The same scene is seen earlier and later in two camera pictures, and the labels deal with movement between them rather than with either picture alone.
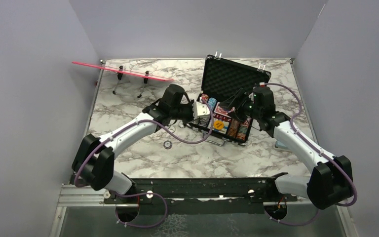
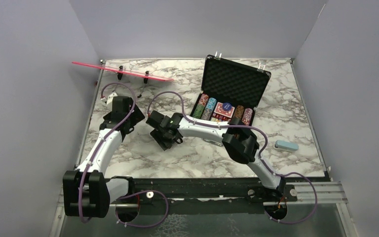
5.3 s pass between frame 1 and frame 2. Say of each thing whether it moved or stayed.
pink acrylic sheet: stayed
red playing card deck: stayed
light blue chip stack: stayed
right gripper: moved
